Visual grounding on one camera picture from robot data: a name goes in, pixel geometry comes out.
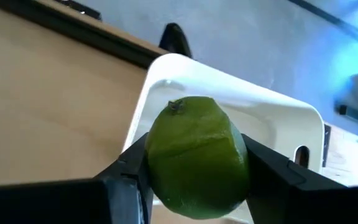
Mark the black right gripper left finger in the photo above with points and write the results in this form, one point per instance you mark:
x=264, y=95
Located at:
x=57, y=205

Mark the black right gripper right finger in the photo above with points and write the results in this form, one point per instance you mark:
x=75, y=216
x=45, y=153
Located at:
x=306, y=202

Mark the white plastic basket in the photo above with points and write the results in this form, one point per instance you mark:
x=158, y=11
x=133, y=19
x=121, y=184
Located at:
x=228, y=81

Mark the black clamp knob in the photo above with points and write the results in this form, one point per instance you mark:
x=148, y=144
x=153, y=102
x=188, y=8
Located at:
x=174, y=40

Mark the green lime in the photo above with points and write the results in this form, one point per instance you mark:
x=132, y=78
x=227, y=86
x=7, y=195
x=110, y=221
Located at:
x=197, y=155

